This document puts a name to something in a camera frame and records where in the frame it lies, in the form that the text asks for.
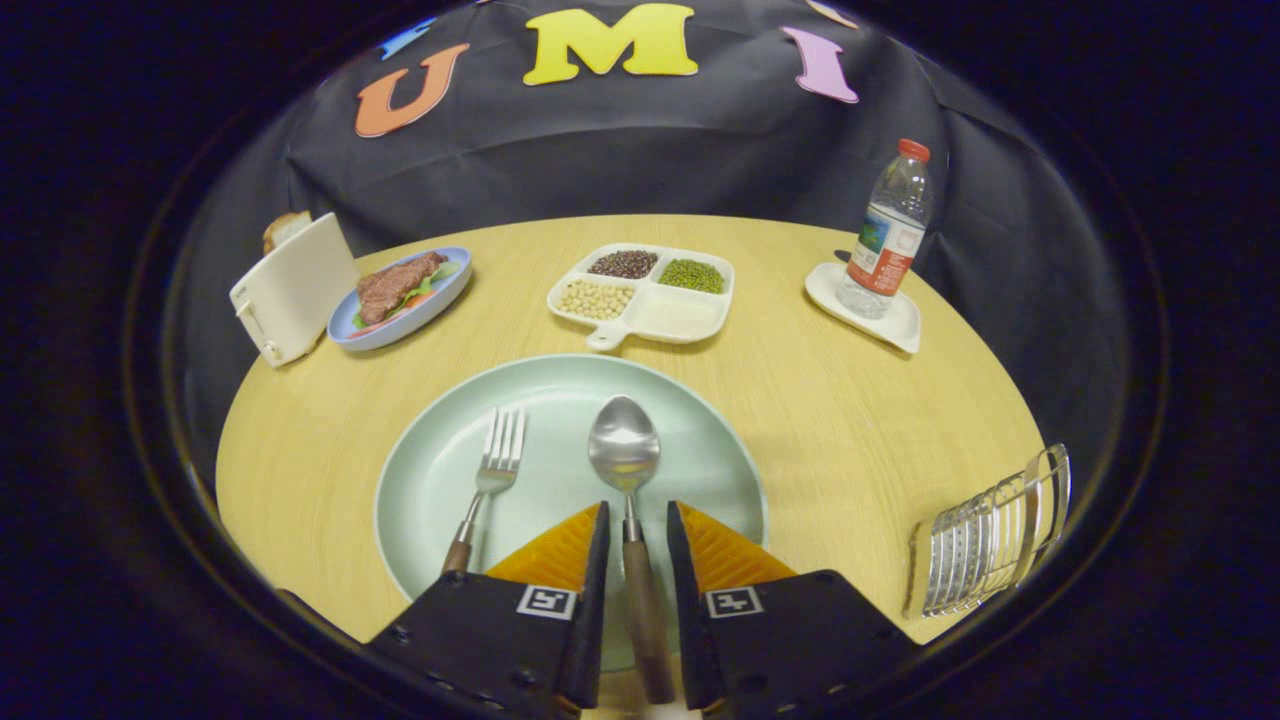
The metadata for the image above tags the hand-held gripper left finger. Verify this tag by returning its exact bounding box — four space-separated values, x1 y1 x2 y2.
362 500 612 720

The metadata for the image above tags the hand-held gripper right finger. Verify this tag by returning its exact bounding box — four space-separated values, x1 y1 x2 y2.
666 500 921 719

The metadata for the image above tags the fork with wooden handle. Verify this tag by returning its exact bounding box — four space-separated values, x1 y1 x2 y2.
441 406 528 576

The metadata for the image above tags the spoon with wooden handle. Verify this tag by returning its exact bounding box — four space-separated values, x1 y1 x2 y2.
587 395 678 705

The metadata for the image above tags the light green plate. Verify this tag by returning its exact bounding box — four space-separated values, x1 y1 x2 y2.
373 353 770 673

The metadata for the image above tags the white divided tray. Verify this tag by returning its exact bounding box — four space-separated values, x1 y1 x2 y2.
546 243 736 352

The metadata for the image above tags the yellow soybeans pile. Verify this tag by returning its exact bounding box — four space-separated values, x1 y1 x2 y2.
556 280 637 322

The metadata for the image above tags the green beans pile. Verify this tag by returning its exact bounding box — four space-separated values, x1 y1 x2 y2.
658 258 726 295

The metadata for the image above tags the blue plate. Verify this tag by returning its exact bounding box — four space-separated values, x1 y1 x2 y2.
327 246 474 352

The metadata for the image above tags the dark red beans pile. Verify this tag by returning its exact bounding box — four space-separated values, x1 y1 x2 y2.
588 250 660 280

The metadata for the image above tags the white square coaster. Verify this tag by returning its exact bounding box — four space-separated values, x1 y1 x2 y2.
804 262 922 355

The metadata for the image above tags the green lettuce leaf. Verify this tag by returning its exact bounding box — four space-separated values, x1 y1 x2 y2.
350 260 463 331

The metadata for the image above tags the brown steak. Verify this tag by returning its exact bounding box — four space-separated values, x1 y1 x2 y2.
357 251 449 326

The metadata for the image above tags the clear bottle with red cap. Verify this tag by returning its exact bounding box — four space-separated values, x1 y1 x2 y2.
838 138 935 321

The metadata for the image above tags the white toaster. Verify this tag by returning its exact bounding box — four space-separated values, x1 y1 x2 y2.
229 212 361 369

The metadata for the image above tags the black backdrop cloth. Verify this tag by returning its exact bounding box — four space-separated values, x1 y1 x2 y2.
165 0 1136 481

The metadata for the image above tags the toasted bread slice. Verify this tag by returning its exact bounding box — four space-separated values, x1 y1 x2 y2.
262 210 314 255

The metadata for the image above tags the metal wire basket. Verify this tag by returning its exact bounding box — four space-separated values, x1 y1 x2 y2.
905 443 1073 619

